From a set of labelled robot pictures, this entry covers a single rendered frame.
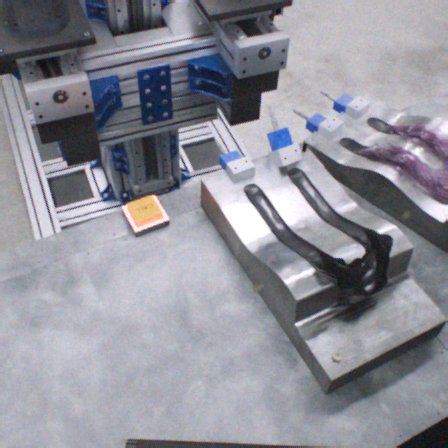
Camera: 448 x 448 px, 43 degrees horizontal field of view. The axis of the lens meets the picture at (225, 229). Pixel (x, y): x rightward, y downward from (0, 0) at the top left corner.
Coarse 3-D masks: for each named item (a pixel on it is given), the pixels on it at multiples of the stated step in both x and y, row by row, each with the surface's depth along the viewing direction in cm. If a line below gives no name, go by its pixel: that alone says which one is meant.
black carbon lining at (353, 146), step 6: (372, 120) 141; (378, 120) 141; (372, 126) 139; (378, 126) 140; (384, 126) 140; (384, 132) 138; (390, 132) 137; (342, 138) 136; (348, 138) 136; (342, 144) 135; (348, 144) 136; (354, 144) 136; (360, 144) 135; (354, 150) 134
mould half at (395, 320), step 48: (240, 192) 119; (288, 192) 120; (336, 192) 121; (240, 240) 113; (336, 240) 108; (288, 288) 99; (384, 288) 109; (288, 336) 108; (336, 336) 102; (384, 336) 102; (432, 336) 108; (336, 384) 100
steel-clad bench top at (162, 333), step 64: (192, 192) 131; (0, 256) 118; (64, 256) 119; (128, 256) 119; (192, 256) 120; (0, 320) 109; (64, 320) 109; (128, 320) 110; (192, 320) 110; (256, 320) 110; (0, 384) 101; (64, 384) 101; (128, 384) 102; (192, 384) 102; (256, 384) 102; (384, 384) 103
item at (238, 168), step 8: (216, 144) 128; (224, 152) 126; (232, 152) 125; (224, 160) 123; (232, 160) 123; (240, 160) 122; (248, 160) 122; (224, 168) 124; (232, 168) 120; (240, 168) 120; (248, 168) 120; (232, 176) 121; (240, 176) 120; (248, 176) 122
